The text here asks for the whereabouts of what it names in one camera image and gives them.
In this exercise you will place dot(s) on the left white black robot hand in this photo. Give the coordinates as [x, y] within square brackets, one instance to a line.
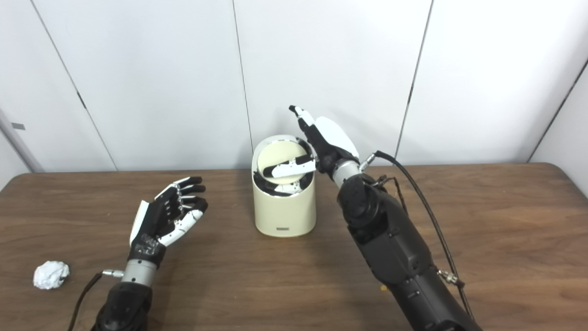
[156, 218]

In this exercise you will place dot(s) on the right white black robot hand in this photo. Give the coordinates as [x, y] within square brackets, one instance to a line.
[333, 135]

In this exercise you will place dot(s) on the cream round bin lid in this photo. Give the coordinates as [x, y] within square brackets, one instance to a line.
[280, 154]

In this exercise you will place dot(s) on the cream-colored bin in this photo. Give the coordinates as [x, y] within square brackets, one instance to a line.
[285, 211]

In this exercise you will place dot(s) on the white paper ball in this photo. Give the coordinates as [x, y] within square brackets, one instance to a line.
[51, 275]

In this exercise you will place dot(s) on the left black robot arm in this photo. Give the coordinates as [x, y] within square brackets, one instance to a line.
[124, 303]

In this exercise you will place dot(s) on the black panel seam clip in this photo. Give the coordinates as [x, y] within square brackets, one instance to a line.
[81, 100]
[409, 96]

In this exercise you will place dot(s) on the grey tape label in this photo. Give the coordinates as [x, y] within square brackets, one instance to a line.
[18, 126]

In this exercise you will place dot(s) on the grey wall post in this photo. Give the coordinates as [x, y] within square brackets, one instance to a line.
[18, 142]

